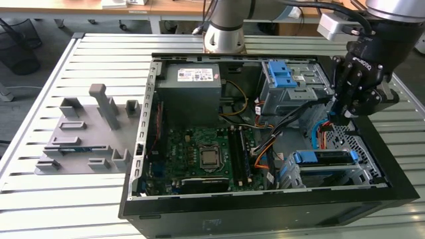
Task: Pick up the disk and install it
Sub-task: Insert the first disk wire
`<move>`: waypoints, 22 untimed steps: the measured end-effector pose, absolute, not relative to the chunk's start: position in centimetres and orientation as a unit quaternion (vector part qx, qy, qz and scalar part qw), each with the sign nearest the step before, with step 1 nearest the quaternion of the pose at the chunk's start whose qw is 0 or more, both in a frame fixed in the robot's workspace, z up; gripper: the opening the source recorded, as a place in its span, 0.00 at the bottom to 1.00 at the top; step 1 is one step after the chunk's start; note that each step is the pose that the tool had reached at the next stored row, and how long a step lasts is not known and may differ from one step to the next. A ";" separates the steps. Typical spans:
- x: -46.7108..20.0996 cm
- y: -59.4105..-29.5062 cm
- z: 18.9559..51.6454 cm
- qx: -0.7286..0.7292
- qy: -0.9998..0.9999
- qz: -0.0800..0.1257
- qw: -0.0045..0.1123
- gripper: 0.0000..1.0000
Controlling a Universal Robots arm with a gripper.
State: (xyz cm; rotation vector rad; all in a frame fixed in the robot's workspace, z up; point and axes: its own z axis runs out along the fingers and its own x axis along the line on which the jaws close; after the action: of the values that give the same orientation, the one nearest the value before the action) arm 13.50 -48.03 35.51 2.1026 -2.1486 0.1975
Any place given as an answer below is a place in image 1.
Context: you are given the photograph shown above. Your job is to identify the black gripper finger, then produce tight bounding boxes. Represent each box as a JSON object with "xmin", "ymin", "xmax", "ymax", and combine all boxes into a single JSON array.
[
  {"xmin": 331, "ymin": 55, "xmax": 359, "ymax": 125},
  {"xmin": 344, "ymin": 89, "xmax": 399, "ymax": 118}
]

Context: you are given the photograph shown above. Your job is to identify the orange red power wire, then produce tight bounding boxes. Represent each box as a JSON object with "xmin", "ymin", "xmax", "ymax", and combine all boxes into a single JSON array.
[{"xmin": 254, "ymin": 123, "xmax": 335, "ymax": 171}]

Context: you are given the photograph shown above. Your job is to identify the blue data wire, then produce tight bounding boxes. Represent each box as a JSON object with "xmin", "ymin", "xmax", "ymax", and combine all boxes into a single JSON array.
[{"xmin": 260, "ymin": 112, "xmax": 336, "ymax": 172}]

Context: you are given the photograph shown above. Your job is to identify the hard disk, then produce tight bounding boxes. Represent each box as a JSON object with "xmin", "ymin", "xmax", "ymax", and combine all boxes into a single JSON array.
[{"xmin": 294, "ymin": 148, "xmax": 359, "ymax": 166}]

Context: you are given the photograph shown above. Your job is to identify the metal disk bay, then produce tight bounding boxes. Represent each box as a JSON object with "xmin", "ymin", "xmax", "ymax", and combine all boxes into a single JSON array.
[{"xmin": 279, "ymin": 148, "xmax": 376, "ymax": 189}]

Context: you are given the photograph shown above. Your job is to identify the metal drive cage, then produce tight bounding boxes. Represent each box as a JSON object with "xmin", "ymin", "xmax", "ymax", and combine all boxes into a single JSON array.
[{"xmin": 258, "ymin": 59, "xmax": 336, "ymax": 125}]

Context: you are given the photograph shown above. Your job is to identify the blue plastic latch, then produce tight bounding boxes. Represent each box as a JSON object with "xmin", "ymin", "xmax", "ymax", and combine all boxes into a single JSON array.
[{"xmin": 267, "ymin": 61, "xmax": 299, "ymax": 88}]

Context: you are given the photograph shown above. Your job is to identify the black RAM slot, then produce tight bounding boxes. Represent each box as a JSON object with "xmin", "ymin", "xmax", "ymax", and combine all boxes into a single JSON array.
[
  {"xmin": 240, "ymin": 125, "xmax": 254, "ymax": 186},
  {"xmin": 232, "ymin": 125, "xmax": 246, "ymax": 186},
  {"xmin": 228, "ymin": 125, "xmax": 243, "ymax": 186},
  {"xmin": 238, "ymin": 125, "xmax": 250, "ymax": 186}
]

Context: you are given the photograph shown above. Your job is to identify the grey power supply unit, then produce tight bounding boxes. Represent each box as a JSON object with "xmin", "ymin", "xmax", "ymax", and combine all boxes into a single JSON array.
[{"xmin": 156, "ymin": 63, "xmax": 223, "ymax": 127}]

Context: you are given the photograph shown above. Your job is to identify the CPU socket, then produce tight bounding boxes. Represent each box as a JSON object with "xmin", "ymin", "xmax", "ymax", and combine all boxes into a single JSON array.
[{"xmin": 198, "ymin": 143, "xmax": 223, "ymax": 174}]

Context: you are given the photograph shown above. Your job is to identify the silver CPU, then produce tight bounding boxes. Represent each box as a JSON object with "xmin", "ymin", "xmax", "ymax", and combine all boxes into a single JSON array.
[{"xmin": 202, "ymin": 150, "xmax": 219, "ymax": 166}]

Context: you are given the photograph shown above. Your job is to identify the green motherboard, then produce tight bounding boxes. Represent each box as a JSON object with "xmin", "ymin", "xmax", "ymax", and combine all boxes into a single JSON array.
[{"xmin": 146, "ymin": 125, "xmax": 267, "ymax": 196}]

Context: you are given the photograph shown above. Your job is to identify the black graphics card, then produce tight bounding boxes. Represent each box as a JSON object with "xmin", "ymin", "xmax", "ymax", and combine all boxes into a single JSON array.
[{"xmin": 180, "ymin": 175, "xmax": 231, "ymax": 195}]

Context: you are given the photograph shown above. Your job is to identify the black PC case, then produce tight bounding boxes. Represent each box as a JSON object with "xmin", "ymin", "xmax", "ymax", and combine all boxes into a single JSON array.
[{"xmin": 119, "ymin": 51, "xmax": 420, "ymax": 239}]

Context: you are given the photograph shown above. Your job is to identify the white box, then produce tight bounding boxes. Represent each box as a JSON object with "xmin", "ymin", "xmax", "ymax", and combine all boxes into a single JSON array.
[{"xmin": 102, "ymin": 0, "xmax": 130, "ymax": 9}]

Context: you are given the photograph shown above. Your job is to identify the wooden desk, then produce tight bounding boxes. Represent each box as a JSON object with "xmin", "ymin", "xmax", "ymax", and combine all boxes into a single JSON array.
[{"xmin": 65, "ymin": 0, "xmax": 354, "ymax": 38}]

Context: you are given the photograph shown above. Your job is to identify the grey parts rack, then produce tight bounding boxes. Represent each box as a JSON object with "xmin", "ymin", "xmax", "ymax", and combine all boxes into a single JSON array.
[{"xmin": 35, "ymin": 83, "xmax": 144, "ymax": 176}]

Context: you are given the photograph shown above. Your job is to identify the blue RAM stick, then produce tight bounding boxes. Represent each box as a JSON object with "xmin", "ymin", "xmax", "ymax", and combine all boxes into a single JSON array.
[{"xmin": 58, "ymin": 147, "xmax": 92, "ymax": 153}]

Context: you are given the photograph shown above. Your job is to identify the grey metal stand foot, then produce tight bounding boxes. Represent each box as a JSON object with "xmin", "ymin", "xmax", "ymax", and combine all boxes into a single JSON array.
[{"xmin": 0, "ymin": 82, "xmax": 17, "ymax": 102}]

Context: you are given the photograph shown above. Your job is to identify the black camera cable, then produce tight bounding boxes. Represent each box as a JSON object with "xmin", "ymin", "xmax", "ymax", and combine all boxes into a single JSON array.
[{"xmin": 282, "ymin": 0, "xmax": 379, "ymax": 35}]

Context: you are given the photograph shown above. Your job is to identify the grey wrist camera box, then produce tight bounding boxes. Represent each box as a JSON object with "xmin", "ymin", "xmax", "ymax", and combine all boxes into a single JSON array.
[{"xmin": 318, "ymin": 12, "xmax": 363, "ymax": 41}]

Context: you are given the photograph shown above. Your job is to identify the black cable bundle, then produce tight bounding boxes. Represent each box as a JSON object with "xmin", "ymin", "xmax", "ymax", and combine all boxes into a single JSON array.
[{"xmin": 266, "ymin": 99, "xmax": 334, "ymax": 180}]

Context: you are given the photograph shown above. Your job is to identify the red yellow drive wire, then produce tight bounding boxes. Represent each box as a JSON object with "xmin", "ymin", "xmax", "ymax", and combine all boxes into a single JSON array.
[{"xmin": 254, "ymin": 98, "xmax": 276, "ymax": 129}]

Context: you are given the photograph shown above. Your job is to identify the yellow black supply wire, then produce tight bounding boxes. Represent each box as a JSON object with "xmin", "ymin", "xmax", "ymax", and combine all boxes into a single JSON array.
[{"xmin": 218, "ymin": 79, "xmax": 250, "ymax": 118}]

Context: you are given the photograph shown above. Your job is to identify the twisted red black wire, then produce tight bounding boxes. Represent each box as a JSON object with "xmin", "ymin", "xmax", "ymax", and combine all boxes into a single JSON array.
[{"xmin": 150, "ymin": 101, "xmax": 167, "ymax": 156}]

